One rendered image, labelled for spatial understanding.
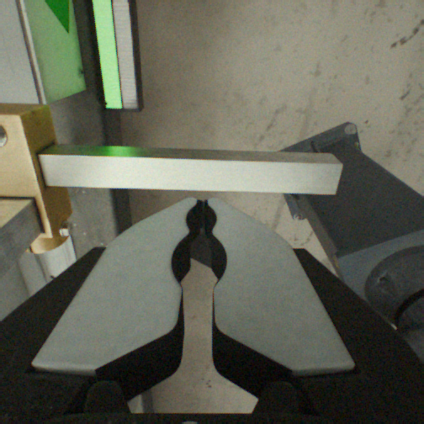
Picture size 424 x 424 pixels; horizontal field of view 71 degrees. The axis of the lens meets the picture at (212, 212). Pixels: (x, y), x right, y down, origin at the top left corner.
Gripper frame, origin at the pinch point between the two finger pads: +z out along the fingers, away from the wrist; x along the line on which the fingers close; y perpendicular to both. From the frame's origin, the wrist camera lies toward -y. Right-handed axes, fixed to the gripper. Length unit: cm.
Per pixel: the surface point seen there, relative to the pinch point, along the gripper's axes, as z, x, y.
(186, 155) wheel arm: 14.5, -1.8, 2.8
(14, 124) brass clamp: 12.5, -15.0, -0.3
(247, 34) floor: 97, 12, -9
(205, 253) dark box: 85, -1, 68
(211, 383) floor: 97, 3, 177
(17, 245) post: 8.7, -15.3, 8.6
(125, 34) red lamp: 26.8, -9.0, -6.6
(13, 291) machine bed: 32, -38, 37
